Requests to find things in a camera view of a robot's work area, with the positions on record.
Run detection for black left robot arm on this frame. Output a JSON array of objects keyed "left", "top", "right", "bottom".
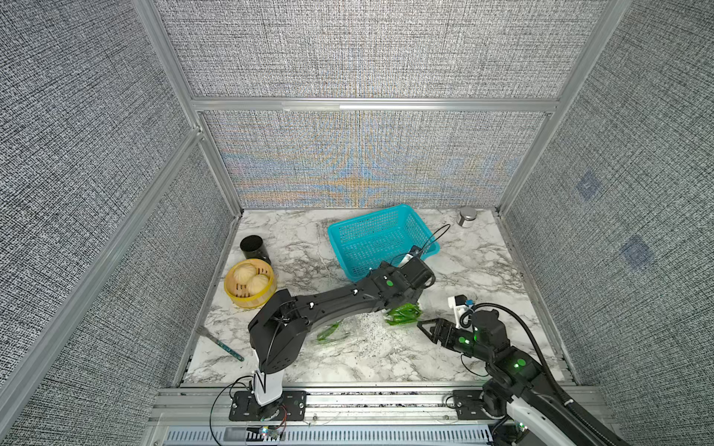
[{"left": 247, "top": 258, "right": 435, "bottom": 407}]

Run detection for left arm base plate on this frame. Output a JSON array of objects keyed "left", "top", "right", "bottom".
[{"left": 229, "top": 390, "right": 308, "bottom": 423}]

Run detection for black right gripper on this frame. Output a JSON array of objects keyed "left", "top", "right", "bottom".
[{"left": 416, "top": 320, "right": 494, "bottom": 368}]

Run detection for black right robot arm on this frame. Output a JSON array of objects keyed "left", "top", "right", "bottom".
[{"left": 418, "top": 303, "right": 627, "bottom": 445}]

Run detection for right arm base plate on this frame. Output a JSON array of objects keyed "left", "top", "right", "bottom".
[{"left": 452, "top": 390, "right": 505, "bottom": 421}]

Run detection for teal handled utensil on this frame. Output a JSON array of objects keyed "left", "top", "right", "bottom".
[{"left": 195, "top": 326, "right": 245, "bottom": 362}]

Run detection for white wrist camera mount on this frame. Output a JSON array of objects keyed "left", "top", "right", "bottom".
[{"left": 447, "top": 295, "right": 474, "bottom": 329}]

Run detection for small metal tin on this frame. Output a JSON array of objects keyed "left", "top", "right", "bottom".
[{"left": 457, "top": 206, "right": 479, "bottom": 228}]

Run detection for black mug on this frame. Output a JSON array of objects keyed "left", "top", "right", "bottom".
[{"left": 239, "top": 235, "right": 271, "bottom": 265}]

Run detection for bunch of green peppers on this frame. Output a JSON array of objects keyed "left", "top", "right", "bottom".
[{"left": 383, "top": 302, "right": 424, "bottom": 327}]

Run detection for pale steamed bun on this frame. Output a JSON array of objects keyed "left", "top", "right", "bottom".
[{"left": 232, "top": 263, "right": 258, "bottom": 286}]

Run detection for yellow bamboo steamer basket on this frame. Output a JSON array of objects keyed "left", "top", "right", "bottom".
[{"left": 223, "top": 258, "right": 277, "bottom": 310}]

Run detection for teal plastic basket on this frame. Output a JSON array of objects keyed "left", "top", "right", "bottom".
[{"left": 328, "top": 204, "right": 441, "bottom": 282}]

